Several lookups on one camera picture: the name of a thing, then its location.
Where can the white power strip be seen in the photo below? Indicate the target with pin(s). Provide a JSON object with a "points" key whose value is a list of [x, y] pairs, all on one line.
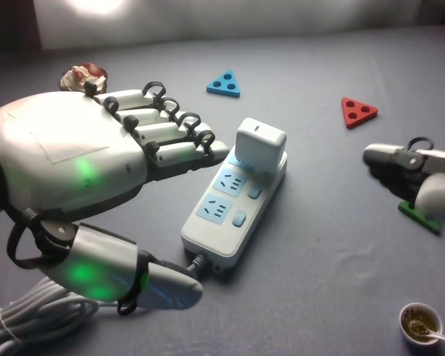
{"points": [[215, 230]]}

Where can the small white spoon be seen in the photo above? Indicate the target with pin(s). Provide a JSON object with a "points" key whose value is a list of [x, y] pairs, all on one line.
{"points": [[439, 336]]}

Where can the red triangle block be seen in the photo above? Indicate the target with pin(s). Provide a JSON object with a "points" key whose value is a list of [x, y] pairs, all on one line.
{"points": [[357, 109]]}

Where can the small white soup bowl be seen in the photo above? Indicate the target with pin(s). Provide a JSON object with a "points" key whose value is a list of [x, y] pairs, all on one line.
{"points": [[422, 315]]}

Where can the green triangle block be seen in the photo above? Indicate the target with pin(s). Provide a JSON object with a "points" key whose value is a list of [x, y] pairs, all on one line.
{"points": [[421, 219]]}

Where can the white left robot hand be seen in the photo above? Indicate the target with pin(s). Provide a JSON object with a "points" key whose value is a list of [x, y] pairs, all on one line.
{"points": [[59, 148]]}

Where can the grey table cloth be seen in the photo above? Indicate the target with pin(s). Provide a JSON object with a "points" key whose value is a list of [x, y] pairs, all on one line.
{"points": [[319, 241]]}

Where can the toy cupcake with cream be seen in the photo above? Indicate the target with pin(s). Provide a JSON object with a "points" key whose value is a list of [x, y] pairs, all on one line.
{"points": [[81, 76]]}

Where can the white backdrop board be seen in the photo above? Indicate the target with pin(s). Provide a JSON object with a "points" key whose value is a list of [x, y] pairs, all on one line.
{"points": [[244, 18]]}

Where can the white charger adapter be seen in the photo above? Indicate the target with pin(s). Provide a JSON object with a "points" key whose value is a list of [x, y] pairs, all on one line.
{"points": [[259, 144]]}

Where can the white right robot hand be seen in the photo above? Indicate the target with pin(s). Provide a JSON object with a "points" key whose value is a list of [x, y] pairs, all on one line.
{"points": [[441, 185]]}

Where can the blue triangle block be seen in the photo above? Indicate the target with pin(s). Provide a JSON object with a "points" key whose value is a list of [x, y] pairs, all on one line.
{"points": [[224, 82]]}

